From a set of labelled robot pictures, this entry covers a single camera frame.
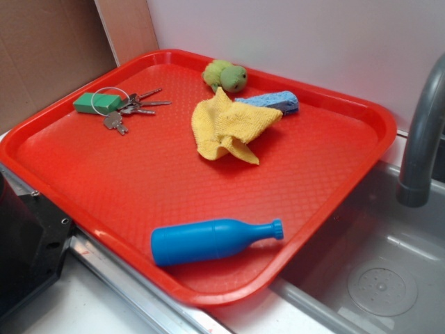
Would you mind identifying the green block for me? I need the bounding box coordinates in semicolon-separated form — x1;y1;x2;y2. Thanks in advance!
73;93;122;116

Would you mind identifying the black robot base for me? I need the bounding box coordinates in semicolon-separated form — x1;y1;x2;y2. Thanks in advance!
1;176;74;320

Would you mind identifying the red plastic tray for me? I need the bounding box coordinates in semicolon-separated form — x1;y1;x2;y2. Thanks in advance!
1;50;396;307

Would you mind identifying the yellow cloth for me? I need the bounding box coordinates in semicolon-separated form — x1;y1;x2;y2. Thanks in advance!
191;88;283;165

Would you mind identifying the blue plastic bottle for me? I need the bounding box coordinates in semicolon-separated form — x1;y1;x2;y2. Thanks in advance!
151;218;284;267

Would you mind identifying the blue sponge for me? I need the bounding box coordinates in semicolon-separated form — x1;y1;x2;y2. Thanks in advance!
234;90;299;116

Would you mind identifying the green plush turtle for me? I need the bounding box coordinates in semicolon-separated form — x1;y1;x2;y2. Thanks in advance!
202;59;248;93

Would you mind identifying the silver key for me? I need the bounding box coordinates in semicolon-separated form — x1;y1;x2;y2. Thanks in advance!
118;107;156;116
103;111;128;136
131;101;172;108
129;88;162;102

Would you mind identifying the wooden board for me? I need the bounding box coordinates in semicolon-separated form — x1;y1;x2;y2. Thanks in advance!
95;0;159;66

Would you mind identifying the grey sink basin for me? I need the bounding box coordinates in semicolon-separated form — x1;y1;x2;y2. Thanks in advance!
272;162;444;333

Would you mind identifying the grey faucet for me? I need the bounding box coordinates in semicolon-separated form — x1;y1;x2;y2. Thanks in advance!
396;56;444;207

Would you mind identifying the cardboard panel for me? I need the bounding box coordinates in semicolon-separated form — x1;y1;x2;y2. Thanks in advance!
1;1;116;133

